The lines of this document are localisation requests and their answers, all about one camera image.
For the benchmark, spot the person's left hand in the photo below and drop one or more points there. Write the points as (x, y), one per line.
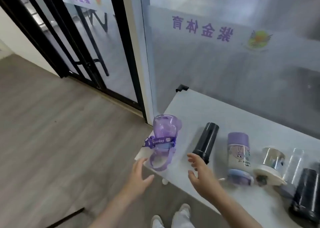
(137, 182)

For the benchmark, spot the person's right hand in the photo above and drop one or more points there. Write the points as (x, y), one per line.
(205, 182)

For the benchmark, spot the dark grey flip-top bottle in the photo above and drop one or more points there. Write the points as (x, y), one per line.
(206, 140)

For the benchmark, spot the purple-lid printed white bottle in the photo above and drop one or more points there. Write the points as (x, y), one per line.
(238, 155)

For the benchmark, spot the clear cup with cream lid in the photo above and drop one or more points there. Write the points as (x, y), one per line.
(271, 160)

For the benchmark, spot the clear bottle with grey cap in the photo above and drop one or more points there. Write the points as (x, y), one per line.
(295, 165)

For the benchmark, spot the person's right forearm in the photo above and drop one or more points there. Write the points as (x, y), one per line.
(232, 212)

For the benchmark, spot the person's left forearm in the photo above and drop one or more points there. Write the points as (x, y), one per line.
(112, 210)

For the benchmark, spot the white shoe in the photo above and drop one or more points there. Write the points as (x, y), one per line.
(185, 207)
(156, 222)

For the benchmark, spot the white trousers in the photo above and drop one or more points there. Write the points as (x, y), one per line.
(181, 220)

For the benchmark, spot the white table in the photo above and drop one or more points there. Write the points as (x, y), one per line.
(225, 110)

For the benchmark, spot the black table corner guard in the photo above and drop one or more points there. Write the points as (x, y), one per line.
(182, 87)

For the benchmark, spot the frosted band with purple print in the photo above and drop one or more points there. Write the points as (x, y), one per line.
(225, 32)

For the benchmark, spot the black metal door frame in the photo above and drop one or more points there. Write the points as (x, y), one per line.
(128, 47)

